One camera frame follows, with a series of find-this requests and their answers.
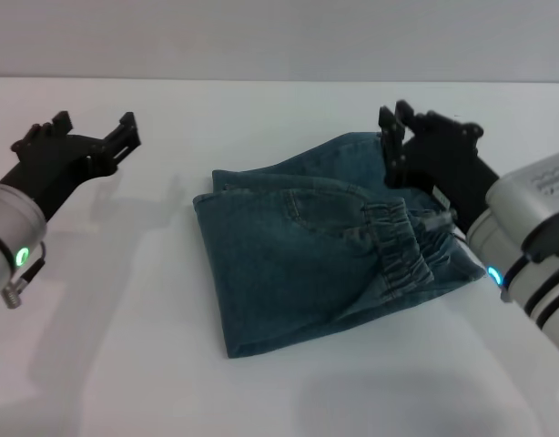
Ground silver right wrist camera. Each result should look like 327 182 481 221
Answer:
484 150 559 265

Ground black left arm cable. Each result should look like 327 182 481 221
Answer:
3 239 48 310

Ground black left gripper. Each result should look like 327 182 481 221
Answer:
0 110 142 222

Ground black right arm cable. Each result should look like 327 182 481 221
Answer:
413 208 473 245

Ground blue denim shorts with print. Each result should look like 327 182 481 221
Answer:
191 131 488 361

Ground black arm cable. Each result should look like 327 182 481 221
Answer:
413 208 473 245
3 239 48 310

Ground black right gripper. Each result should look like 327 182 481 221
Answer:
377 99 503 234

